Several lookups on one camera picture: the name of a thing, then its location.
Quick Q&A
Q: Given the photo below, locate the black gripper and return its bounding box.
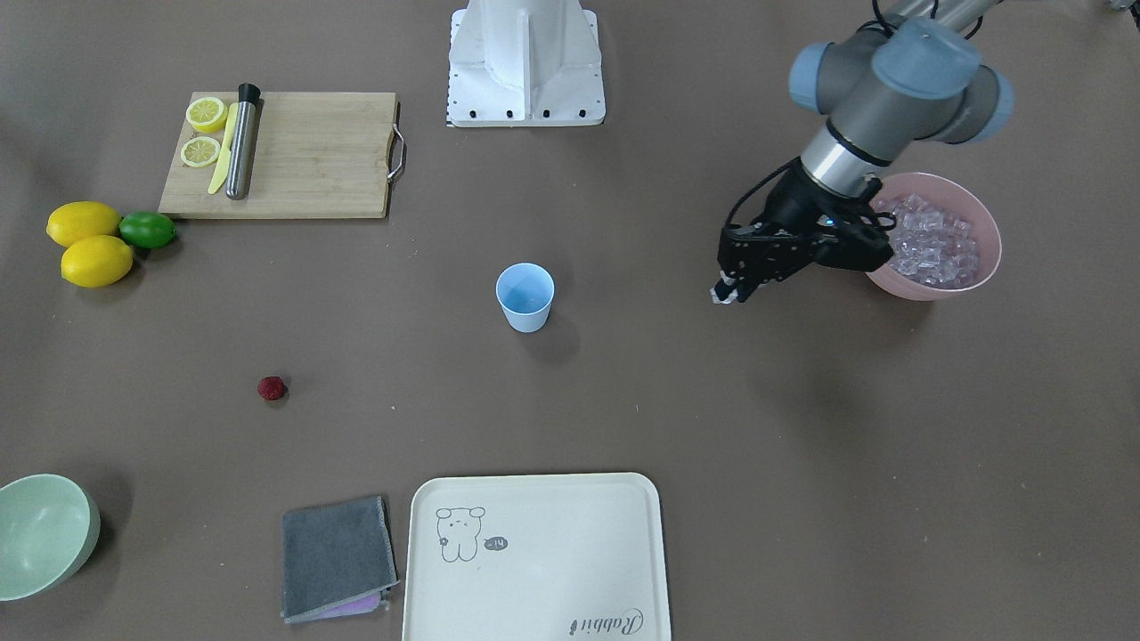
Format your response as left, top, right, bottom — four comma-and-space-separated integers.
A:
710, 159, 895, 305

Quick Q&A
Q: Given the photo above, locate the clear ice cube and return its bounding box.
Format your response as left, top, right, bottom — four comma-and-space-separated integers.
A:
710, 281, 736, 305

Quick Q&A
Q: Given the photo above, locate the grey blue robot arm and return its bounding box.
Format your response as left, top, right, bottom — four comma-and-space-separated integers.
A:
710, 1, 1013, 305

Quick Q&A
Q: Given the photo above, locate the pile of clear ice cubes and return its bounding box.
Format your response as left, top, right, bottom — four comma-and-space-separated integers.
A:
872, 193, 982, 289

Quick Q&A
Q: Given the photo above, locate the light blue plastic cup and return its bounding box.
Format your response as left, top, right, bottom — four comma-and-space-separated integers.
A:
495, 263, 557, 333

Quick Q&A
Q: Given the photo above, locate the pink bowl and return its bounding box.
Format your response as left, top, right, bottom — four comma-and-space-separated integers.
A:
868, 172, 1002, 301

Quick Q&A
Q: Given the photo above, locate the cream rabbit tray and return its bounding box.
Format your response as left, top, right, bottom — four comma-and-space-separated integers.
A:
402, 472, 671, 640

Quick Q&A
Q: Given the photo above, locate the wooden cutting board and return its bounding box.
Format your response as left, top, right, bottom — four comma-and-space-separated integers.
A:
158, 91, 406, 220

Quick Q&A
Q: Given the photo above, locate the red strawberry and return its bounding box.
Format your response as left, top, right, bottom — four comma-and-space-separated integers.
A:
257, 375, 288, 401

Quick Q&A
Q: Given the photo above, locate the grey folded cloth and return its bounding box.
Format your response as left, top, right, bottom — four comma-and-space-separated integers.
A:
280, 495, 399, 625

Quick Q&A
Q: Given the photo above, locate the steel muddler black tip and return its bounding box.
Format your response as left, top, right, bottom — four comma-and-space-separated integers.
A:
225, 84, 261, 200

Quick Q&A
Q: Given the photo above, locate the yellow plastic knife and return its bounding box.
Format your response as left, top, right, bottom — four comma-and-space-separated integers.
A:
207, 102, 239, 195

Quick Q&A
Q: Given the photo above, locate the lower lemon half slice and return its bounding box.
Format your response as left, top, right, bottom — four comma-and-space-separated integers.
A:
179, 135, 223, 169

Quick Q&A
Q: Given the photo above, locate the lemon half slice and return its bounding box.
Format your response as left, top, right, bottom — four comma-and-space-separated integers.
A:
184, 96, 229, 133
179, 135, 223, 169

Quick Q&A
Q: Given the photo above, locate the upper lemon half slice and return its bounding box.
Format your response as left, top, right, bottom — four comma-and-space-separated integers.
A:
184, 96, 229, 133

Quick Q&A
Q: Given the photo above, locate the green lime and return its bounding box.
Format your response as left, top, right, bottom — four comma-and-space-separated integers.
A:
119, 211, 176, 250

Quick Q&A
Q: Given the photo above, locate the lower whole yellow lemon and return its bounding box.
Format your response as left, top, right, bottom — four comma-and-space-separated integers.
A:
60, 235, 135, 289

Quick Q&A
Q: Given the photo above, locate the whole yellow lemon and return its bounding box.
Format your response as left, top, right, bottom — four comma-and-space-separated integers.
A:
44, 200, 121, 248
60, 235, 135, 289

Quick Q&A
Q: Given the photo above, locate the upper whole yellow lemon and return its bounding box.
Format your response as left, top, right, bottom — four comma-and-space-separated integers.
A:
44, 200, 121, 248

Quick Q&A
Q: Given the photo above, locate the pale green bowl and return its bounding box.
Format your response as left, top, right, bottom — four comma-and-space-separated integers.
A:
1, 474, 101, 602

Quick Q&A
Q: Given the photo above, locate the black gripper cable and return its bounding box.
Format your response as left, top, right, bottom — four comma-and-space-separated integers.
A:
726, 156, 803, 234

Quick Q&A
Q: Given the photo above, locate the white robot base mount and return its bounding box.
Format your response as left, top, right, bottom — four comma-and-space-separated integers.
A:
445, 1, 606, 127

